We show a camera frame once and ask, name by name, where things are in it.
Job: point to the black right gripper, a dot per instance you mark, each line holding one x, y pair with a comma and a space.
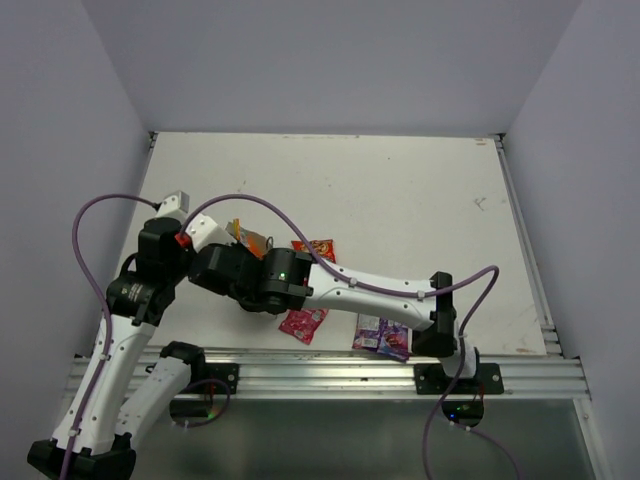
236, 249

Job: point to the orange Fox's fruits candy bag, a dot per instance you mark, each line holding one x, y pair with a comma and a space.
253, 241

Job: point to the small pink candy packet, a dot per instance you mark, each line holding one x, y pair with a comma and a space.
303, 324

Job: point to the red peanut snack packet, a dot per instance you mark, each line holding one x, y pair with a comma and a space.
324, 248

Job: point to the purple Fox's candy bag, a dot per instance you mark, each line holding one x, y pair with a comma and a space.
382, 336

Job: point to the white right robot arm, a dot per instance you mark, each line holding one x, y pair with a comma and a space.
289, 280

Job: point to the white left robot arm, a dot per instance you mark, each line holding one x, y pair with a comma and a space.
105, 424

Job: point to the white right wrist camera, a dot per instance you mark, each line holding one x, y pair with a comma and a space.
202, 231

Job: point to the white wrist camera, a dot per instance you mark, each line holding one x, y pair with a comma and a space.
175, 206
202, 231

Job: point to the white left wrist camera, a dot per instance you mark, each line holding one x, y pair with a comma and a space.
175, 206

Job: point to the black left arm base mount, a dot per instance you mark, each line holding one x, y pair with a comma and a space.
204, 400

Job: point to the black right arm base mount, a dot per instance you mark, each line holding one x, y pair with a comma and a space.
457, 380

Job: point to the aluminium right side rail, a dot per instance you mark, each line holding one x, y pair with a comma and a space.
549, 331

